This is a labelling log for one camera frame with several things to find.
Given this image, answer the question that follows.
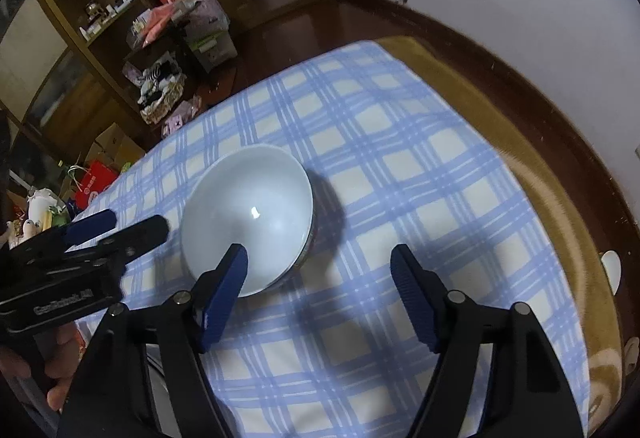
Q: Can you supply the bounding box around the plastic storage box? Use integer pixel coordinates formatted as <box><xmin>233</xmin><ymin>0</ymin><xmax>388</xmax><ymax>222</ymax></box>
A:
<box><xmin>187</xmin><ymin>0</ymin><xmax>238</xmax><ymax>71</ymax></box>

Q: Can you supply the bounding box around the blue plaid cloth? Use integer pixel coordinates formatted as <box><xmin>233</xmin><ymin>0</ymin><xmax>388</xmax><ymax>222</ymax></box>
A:
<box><xmin>65</xmin><ymin>40</ymin><xmax>593</xmax><ymax>438</ymax></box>

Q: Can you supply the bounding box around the small dark table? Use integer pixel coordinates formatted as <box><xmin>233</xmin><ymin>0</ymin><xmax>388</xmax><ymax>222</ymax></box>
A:
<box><xmin>122</xmin><ymin>0</ymin><xmax>221</xmax><ymax>84</ymax></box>

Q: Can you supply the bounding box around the woven basket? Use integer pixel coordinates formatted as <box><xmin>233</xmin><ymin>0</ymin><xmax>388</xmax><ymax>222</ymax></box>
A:
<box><xmin>137</xmin><ymin>60</ymin><xmax>186</xmax><ymax>126</ymax></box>

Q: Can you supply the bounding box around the pink packet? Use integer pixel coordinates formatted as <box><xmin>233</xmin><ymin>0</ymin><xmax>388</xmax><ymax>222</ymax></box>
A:
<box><xmin>142</xmin><ymin>3</ymin><xmax>176</xmax><ymax>44</ymax></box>

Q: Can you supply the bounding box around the cardboard box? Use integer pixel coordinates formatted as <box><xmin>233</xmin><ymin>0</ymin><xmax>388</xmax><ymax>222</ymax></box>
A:
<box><xmin>85</xmin><ymin>123</ymin><xmax>146</xmax><ymax>174</ymax></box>

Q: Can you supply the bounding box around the small pink box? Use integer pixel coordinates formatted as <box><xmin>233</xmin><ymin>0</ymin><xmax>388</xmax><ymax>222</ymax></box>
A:
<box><xmin>161</xmin><ymin>95</ymin><xmax>203</xmax><ymax>136</ymax></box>

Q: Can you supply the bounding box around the red paper bag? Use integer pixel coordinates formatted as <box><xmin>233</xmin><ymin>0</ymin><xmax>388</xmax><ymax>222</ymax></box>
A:
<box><xmin>74</xmin><ymin>159</ymin><xmax>120</xmax><ymax>211</ymax></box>

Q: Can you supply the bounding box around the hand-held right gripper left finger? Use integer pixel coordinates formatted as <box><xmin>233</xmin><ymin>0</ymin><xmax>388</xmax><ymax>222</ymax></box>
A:
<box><xmin>57</xmin><ymin>243</ymin><xmax>249</xmax><ymax>438</ymax></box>

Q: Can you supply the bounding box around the person's left hand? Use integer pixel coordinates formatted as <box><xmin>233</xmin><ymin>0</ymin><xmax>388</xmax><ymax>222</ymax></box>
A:
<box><xmin>0</xmin><ymin>322</ymin><xmax>83</xmax><ymax>414</ymax></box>

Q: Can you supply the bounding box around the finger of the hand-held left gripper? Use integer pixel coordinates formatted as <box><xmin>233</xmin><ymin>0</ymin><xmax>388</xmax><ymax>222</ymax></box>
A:
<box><xmin>10</xmin><ymin>209</ymin><xmax>119</xmax><ymax>254</ymax></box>
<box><xmin>65</xmin><ymin>214</ymin><xmax>171</xmax><ymax>271</ymax></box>

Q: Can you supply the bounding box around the white plush toy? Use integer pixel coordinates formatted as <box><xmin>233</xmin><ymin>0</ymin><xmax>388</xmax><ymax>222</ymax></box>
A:
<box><xmin>25</xmin><ymin>188</ymin><xmax>68</xmax><ymax>239</ymax></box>

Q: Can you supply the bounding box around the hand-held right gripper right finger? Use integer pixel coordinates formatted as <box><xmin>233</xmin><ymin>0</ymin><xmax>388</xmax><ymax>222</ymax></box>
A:
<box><xmin>390</xmin><ymin>244</ymin><xmax>586</xmax><ymax>438</ymax></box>

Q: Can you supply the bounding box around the wooden wardrobe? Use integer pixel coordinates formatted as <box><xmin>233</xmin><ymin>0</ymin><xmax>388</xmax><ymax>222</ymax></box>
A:
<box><xmin>0</xmin><ymin>0</ymin><xmax>146</xmax><ymax>159</ymax></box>

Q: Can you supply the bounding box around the plain white bowl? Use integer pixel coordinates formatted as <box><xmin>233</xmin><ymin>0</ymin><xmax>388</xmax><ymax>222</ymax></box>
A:
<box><xmin>181</xmin><ymin>144</ymin><xmax>315</xmax><ymax>298</ymax></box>

